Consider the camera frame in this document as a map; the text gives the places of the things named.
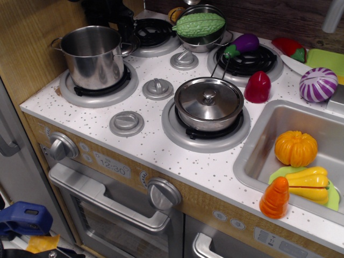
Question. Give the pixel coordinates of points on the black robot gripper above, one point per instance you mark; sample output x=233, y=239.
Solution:
x=104, y=12

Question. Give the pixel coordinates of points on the steel pot lid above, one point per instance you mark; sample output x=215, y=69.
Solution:
x=129, y=47

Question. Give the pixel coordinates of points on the tall steel stock pot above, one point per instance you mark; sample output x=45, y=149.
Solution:
x=93, y=56

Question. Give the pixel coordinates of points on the steel bowl pot at back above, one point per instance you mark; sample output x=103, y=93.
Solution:
x=209, y=42

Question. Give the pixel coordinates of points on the small steel pan lid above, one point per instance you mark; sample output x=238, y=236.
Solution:
x=208, y=99

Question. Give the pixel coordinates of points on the steel saucepan with lid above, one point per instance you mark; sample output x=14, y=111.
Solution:
x=208, y=126

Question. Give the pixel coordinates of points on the back left burner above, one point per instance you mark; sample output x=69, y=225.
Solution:
x=156, y=38

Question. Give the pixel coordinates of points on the burner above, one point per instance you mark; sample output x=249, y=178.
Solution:
x=156, y=38
x=238, y=70
x=100, y=101
x=177, y=132

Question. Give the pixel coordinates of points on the yellow toy fruit at back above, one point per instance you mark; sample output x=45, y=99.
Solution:
x=174, y=14

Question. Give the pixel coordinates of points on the front left burner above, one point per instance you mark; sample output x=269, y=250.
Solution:
x=100, y=101

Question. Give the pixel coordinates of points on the grey stove knob middle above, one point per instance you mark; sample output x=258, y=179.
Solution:
x=157, y=89

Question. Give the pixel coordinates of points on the grey stove knob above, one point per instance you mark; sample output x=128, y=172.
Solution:
x=184, y=60
x=157, y=89
x=126, y=124

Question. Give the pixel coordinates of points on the green toy bitter gourd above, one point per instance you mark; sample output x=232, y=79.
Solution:
x=198, y=24

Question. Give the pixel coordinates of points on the grey stove knob back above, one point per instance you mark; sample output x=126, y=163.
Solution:
x=184, y=60

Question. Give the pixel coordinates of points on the grey stove knob front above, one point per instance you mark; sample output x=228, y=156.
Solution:
x=126, y=124

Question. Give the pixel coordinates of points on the left oven dial knob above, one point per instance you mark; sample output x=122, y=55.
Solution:
x=62, y=147

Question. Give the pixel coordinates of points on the oven dial knob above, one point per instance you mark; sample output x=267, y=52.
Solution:
x=62, y=147
x=162, y=195

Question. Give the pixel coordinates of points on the oven clock display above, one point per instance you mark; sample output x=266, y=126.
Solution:
x=112, y=164

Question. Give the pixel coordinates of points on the purple toy eggplant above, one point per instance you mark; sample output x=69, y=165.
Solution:
x=242, y=44

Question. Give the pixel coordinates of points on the back right burner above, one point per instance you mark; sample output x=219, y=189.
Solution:
x=238, y=70

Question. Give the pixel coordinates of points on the front right burner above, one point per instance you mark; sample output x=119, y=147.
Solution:
x=177, y=132

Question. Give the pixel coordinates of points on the red toy pepper half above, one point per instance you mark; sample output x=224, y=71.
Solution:
x=258, y=88

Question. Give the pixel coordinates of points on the red toy chili pepper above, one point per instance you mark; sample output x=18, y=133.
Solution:
x=291, y=48

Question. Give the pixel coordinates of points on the right oven dial knob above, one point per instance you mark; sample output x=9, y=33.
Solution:
x=162, y=195

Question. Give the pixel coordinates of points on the white toy knife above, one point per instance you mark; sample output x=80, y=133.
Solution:
x=295, y=65

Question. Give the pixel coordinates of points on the grey toy sink basin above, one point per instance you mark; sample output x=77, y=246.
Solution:
x=257, y=161

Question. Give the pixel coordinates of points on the blue clamp tool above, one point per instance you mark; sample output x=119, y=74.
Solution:
x=25, y=219

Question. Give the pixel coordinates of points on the purple white toy onion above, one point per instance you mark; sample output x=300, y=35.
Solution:
x=318, y=84

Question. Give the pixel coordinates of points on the orange toy pumpkin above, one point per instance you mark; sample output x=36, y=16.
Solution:
x=296, y=149

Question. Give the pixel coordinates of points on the grey faucet pipe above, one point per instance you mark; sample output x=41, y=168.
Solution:
x=333, y=16

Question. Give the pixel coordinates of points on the yellow paper scrap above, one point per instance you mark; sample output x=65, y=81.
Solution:
x=37, y=244

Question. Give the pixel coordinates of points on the green toy cutting board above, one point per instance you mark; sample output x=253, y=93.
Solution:
x=321, y=58

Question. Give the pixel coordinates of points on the orange toy carrot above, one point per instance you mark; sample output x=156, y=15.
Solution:
x=274, y=202

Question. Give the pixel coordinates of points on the yellow toy banana bunch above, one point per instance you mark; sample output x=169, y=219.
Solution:
x=310, y=183

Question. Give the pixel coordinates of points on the light green toy plate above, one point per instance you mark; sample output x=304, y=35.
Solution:
x=334, y=197

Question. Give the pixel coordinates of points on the grey fridge door handle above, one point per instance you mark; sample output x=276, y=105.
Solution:
x=10, y=148

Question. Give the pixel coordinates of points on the grey oven door handle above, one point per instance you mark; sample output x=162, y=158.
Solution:
x=92, y=191

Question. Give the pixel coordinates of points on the grey dishwasher door handle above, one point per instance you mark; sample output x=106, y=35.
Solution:
x=201, y=247

